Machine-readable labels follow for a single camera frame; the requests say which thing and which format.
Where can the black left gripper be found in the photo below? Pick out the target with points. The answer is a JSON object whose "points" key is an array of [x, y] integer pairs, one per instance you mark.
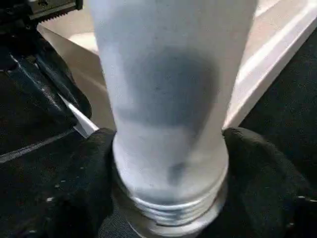
{"points": [[25, 20]]}

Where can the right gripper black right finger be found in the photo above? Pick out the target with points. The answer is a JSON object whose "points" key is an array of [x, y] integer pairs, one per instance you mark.
{"points": [[267, 193]]}

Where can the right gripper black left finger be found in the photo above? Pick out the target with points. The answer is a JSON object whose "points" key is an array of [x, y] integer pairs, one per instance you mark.
{"points": [[69, 193]]}

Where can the white plastic table leg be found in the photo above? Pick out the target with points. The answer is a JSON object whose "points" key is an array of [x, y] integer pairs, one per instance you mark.
{"points": [[168, 99]]}

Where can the white plastic table top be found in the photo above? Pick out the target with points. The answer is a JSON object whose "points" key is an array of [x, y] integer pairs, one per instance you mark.
{"points": [[277, 44]]}

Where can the black plastic mat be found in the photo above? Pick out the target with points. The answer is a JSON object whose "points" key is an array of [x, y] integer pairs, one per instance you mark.
{"points": [[29, 148]]}

